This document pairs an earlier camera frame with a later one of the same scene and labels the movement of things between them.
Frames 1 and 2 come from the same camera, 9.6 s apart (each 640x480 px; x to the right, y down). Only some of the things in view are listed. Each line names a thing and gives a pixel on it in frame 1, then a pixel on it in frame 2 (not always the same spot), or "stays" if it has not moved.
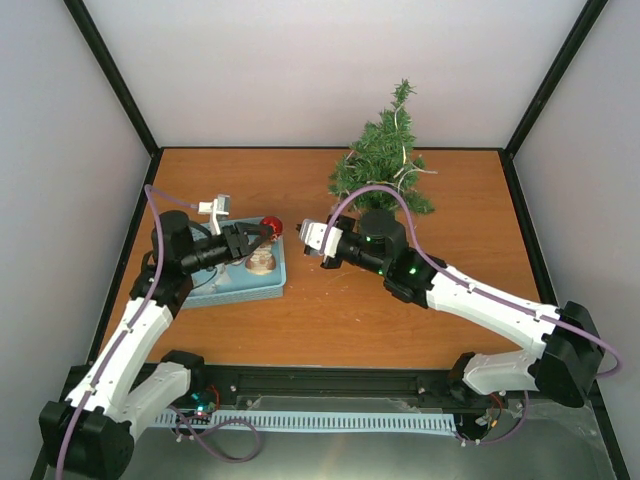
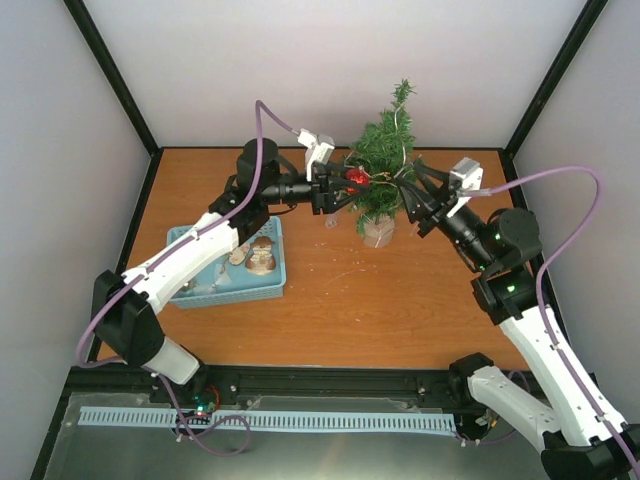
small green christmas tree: [385, 155] stays
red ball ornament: [275, 222] → [358, 176]
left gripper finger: [254, 229] → [340, 182]
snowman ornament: [261, 262] stays
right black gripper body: [329, 265] → [441, 204]
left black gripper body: [234, 252] → [320, 200]
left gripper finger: [253, 245] → [338, 204]
